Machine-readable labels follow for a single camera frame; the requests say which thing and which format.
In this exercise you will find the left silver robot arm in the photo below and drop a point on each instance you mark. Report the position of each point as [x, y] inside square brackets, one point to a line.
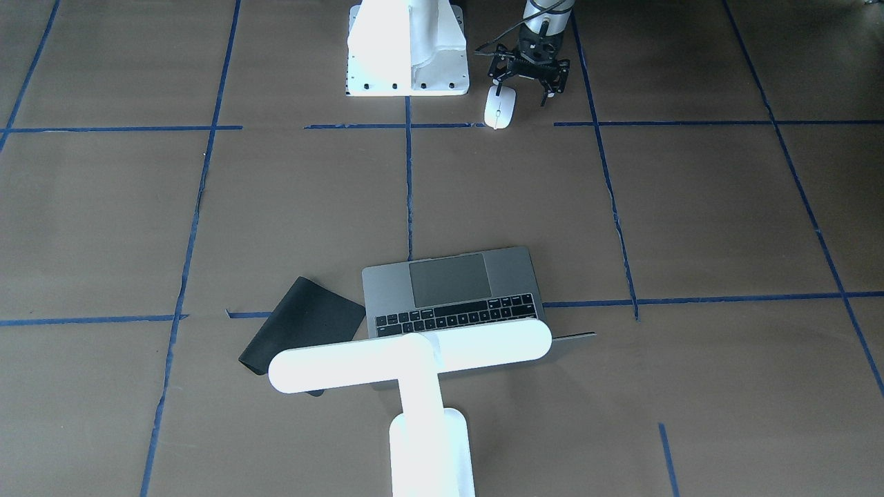
[546, 18]

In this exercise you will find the white desk lamp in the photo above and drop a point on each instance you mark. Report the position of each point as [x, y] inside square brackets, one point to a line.
[429, 450]

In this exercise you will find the grey laptop computer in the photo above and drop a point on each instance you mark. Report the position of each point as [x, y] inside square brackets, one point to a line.
[482, 294]

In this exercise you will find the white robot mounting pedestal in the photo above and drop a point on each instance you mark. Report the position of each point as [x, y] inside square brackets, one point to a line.
[404, 48]

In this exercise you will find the white wireless mouse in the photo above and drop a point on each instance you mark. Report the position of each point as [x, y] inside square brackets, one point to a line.
[500, 106]

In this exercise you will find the black mouse pad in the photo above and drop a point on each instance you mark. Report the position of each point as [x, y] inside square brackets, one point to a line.
[308, 315]

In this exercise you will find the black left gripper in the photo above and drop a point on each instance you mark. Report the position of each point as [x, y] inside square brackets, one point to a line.
[557, 74]

